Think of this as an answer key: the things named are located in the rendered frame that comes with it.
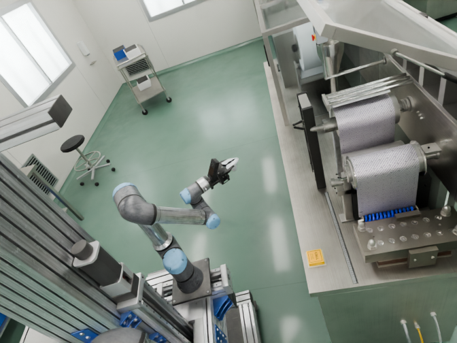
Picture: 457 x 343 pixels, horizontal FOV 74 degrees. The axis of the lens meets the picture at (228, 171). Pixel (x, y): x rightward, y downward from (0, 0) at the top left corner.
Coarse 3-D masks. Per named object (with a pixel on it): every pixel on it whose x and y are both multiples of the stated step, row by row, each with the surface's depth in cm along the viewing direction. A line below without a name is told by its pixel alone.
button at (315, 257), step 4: (308, 252) 143; (312, 252) 143; (316, 252) 142; (320, 252) 141; (308, 256) 142; (312, 256) 141; (316, 256) 141; (320, 256) 140; (308, 260) 141; (312, 260) 140; (316, 260) 139; (320, 260) 139; (312, 264) 139; (316, 264) 139; (320, 264) 139
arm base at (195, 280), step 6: (198, 270) 163; (192, 276) 158; (198, 276) 161; (180, 282) 157; (186, 282) 157; (192, 282) 158; (198, 282) 160; (180, 288) 162; (186, 288) 158; (192, 288) 159; (198, 288) 161
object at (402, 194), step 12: (408, 180) 121; (360, 192) 126; (372, 192) 126; (384, 192) 126; (396, 192) 126; (408, 192) 126; (360, 204) 131; (372, 204) 131; (384, 204) 131; (396, 204) 131; (408, 204) 131; (360, 216) 137
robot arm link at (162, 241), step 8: (120, 184) 139; (128, 184) 139; (120, 192) 134; (128, 192) 133; (136, 192) 135; (120, 200) 131; (144, 200) 142; (144, 232) 151; (152, 232) 150; (160, 232) 154; (168, 232) 164; (152, 240) 155; (160, 240) 155; (168, 240) 158; (176, 240) 168; (160, 248) 157; (168, 248) 158; (160, 256) 160
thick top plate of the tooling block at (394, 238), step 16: (368, 224) 132; (384, 224) 130; (400, 224) 127; (416, 224) 125; (432, 224) 123; (448, 224) 121; (368, 240) 127; (384, 240) 124; (400, 240) 122; (416, 240) 120; (432, 240) 118; (448, 240) 116; (368, 256) 123; (384, 256) 123; (400, 256) 123
